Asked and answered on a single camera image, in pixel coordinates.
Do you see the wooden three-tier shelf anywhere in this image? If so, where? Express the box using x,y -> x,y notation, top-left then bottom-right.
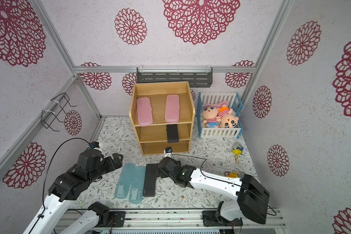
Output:
129,82 -> 196,156

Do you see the blue white toy crib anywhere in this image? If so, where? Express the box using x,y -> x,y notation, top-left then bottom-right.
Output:
197,93 -> 243,138

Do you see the pink striped plush doll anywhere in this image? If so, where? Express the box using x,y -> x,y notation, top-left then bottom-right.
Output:
201,106 -> 221,128

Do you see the pink pencil case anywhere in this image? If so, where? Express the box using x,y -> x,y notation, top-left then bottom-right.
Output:
165,94 -> 180,123
136,97 -> 153,127

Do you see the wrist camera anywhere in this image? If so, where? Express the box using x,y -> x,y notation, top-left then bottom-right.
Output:
164,147 -> 174,159
88,141 -> 101,151

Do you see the yellow grey keychain toy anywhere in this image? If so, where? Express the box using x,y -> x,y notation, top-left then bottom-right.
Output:
232,143 -> 244,163

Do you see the grey wall-mounted rack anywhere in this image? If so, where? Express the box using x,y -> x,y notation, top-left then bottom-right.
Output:
136,67 -> 213,88

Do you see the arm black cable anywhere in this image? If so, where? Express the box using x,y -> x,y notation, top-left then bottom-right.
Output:
26,137 -> 91,234
171,153 -> 277,217

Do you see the yellow duck grey disc toy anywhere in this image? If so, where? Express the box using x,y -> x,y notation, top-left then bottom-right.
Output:
224,171 -> 241,178

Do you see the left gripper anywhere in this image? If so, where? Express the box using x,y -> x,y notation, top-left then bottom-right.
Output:
88,152 -> 123,185

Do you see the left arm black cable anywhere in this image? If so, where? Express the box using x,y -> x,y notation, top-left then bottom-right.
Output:
26,137 -> 91,234

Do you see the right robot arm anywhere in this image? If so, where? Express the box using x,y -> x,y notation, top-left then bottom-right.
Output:
158,157 -> 270,224

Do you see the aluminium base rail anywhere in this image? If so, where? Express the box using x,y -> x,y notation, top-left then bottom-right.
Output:
40,208 -> 287,232

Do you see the black wire wall rack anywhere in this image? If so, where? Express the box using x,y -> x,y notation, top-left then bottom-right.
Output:
40,92 -> 76,132

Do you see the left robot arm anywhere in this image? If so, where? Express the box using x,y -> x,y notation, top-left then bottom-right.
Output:
24,148 -> 124,234

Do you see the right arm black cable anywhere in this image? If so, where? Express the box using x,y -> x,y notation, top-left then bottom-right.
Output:
171,153 -> 277,217

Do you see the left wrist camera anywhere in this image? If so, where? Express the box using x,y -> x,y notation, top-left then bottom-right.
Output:
88,141 -> 101,151

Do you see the orange hat plush doll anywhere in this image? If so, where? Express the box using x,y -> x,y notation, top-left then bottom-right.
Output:
217,106 -> 239,128

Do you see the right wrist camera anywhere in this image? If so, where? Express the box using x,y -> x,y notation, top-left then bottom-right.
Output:
164,147 -> 174,159

